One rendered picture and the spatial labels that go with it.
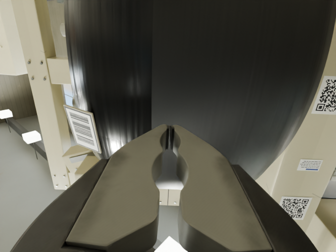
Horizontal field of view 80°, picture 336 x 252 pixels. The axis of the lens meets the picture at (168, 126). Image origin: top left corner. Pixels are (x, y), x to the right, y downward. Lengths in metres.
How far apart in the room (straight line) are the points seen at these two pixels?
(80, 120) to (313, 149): 0.47
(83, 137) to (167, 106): 0.12
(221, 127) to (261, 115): 0.04
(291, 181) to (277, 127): 0.34
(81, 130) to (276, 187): 0.46
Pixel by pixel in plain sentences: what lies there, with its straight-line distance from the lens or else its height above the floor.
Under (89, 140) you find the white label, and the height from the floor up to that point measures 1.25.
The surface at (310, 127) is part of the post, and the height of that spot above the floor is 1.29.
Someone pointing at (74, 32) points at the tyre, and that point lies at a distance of 0.24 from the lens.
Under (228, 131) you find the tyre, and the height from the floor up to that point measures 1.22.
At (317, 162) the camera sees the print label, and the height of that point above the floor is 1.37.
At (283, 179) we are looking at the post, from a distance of 0.56.
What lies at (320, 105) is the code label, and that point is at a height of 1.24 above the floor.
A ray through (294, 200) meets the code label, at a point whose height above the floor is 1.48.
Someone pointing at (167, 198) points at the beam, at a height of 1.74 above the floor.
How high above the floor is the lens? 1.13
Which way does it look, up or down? 24 degrees up
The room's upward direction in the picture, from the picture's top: 177 degrees counter-clockwise
